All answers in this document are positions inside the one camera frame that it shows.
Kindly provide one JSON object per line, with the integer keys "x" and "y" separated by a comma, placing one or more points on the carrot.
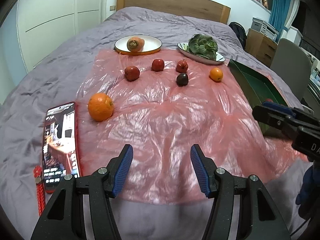
{"x": 135, "y": 44}

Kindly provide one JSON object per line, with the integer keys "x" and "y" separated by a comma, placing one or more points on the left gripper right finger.
{"x": 259, "y": 217}

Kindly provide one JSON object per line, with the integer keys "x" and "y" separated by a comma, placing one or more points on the white oval dish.
{"x": 184, "y": 49}

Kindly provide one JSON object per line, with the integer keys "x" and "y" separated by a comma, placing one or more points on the right blue curtain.
{"x": 280, "y": 9}

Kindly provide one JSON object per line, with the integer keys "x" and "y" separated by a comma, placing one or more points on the green rectangular tray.
{"x": 256, "y": 88}

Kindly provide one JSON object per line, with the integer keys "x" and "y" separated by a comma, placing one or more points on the wooden nightstand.
{"x": 261, "y": 47}

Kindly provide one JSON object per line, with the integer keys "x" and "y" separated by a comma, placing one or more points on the green leafy cabbage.
{"x": 203, "y": 44}

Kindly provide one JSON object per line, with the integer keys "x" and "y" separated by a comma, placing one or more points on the small orange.
{"x": 216, "y": 74}

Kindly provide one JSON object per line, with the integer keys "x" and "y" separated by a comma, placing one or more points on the black backpack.
{"x": 240, "y": 33}

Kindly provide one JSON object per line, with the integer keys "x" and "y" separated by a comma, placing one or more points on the white blue gloved hand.
{"x": 307, "y": 197}

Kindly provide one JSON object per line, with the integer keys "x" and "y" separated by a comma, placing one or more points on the grey office chair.
{"x": 293, "y": 66}

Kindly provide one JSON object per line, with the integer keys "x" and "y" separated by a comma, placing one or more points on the red apple with stem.
{"x": 182, "y": 66}

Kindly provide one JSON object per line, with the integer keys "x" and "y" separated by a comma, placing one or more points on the red cased smartphone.
{"x": 59, "y": 146}

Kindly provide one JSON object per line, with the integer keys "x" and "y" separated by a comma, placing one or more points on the orange rimmed plate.
{"x": 151, "y": 46}

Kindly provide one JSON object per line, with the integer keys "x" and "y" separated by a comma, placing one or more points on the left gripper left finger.
{"x": 63, "y": 217}

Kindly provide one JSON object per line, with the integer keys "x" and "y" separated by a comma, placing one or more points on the white wardrobe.
{"x": 43, "y": 25}

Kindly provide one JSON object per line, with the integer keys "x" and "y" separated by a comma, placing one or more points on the pink plastic sheet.
{"x": 162, "y": 121}

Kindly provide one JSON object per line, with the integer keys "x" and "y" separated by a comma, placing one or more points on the textured orange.
{"x": 100, "y": 107}

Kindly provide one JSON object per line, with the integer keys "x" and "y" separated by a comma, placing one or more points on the dark purple plum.
{"x": 182, "y": 79}

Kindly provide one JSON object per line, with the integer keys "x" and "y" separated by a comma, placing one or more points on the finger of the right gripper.
{"x": 283, "y": 109}
{"x": 274, "y": 119}

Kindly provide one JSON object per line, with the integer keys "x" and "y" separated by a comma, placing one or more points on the small red apple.
{"x": 132, "y": 73}
{"x": 157, "y": 65}

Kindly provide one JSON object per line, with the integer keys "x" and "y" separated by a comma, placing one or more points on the wooden headboard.
{"x": 203, "y": 9}

